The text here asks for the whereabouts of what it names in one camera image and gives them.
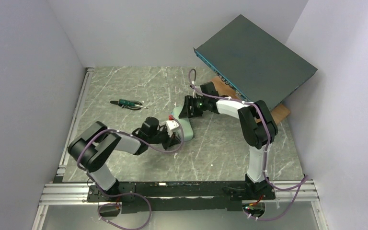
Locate mint green umbrella case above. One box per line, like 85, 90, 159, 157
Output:
172, 106, 194, 142

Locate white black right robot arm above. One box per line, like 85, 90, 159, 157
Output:
178, 82, 278, 193

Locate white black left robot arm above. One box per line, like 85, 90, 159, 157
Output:
67, 116, 184, 196

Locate brown wooden board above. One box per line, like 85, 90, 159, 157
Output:
211, 76, 290, 125

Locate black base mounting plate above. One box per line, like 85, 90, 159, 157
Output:
86, 181, 276, 214

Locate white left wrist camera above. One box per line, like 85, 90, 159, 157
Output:
165, 115, 180, 136

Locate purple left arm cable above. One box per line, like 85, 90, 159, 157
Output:
76, 117, 185, 230

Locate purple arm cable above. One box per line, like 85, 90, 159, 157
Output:
76, 117, 185, 230
188, 68, 310, 222

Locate green handled pliers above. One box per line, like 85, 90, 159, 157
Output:
110, 99, 147, 111

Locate dark grey network switch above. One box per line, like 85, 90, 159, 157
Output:
194, 15, 318, 111

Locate aluminium left side rail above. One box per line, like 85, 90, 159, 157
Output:
55, 67, 95, 177

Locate aluminium front rail frame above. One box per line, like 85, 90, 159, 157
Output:
31, 179, 329, 230

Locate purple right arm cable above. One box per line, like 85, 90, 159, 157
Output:
188, 68, 310, 222

